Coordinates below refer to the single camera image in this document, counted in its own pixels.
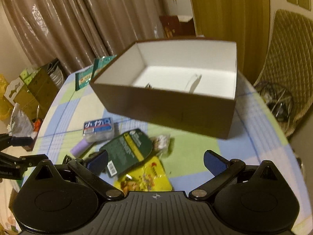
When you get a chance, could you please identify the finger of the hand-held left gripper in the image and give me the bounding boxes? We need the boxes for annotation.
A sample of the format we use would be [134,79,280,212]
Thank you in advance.
[0,152,49,168]
[0,133,34,150]

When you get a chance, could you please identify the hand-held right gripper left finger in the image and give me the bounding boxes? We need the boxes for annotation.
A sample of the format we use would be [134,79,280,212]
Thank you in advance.
[35,150,126,201]

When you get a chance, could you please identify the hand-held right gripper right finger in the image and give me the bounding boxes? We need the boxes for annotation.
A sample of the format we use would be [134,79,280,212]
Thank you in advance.
[189,149,282,200]

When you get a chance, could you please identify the pale purple plastic tube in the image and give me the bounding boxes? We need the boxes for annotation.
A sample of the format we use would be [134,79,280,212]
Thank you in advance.
[70,138,95,157]

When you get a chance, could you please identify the dark green packet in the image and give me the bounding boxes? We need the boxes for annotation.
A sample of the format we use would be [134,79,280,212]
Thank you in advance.
[99,128,153,178]

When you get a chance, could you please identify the blue labelled plastic box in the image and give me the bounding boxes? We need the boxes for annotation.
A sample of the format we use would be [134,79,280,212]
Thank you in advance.
[82,117,115,142]

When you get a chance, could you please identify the yellow snack packet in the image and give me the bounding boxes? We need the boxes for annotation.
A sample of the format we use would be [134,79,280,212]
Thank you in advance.
[113,155,173,193]

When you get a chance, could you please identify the clear bag of nuts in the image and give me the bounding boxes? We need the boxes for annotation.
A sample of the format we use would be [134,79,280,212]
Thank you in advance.
[150,134,172,156]

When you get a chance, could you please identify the brown cardboard box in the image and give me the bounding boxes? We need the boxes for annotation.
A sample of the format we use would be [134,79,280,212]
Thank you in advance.
[89,36,239,140]

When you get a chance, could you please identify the silver foil bag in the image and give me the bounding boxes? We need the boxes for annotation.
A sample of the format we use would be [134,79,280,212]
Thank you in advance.
[7,102,34,138]

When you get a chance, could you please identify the checkered tablecloth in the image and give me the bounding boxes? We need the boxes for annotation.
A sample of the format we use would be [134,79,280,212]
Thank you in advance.
[10,70,305,235]

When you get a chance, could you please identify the cardboard carton with white insert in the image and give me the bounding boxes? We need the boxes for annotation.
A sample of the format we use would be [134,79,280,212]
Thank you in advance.
[4,78,40,114]

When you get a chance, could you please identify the yellow plastic bag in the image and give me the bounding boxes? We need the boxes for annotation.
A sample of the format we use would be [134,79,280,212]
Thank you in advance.
[0,73,14,121]

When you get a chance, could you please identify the open cardboard carton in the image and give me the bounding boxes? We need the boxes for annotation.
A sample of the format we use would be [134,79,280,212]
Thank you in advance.
[27,58,64,96]

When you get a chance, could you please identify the small green boxes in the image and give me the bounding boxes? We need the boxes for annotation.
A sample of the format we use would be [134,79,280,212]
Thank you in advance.
[20,67,38,84]

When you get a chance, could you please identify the green rice packet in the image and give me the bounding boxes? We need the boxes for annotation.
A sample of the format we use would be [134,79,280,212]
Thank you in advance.
[75,69,95,91]
[92,55,117,79]

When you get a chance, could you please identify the quilted chair cover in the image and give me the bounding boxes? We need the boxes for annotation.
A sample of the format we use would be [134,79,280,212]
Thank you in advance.
[254,8,313,138]

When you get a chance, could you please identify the beige curtain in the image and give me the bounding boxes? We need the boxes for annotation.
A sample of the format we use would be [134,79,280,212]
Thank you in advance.
[0,0,194,79]

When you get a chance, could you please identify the yellow wooden door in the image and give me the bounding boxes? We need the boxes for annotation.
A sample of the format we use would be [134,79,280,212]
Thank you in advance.
[187,0,270,38]

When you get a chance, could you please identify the tangled black cables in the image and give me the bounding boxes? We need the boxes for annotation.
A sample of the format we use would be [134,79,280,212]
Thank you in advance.
[259,80,294,123]

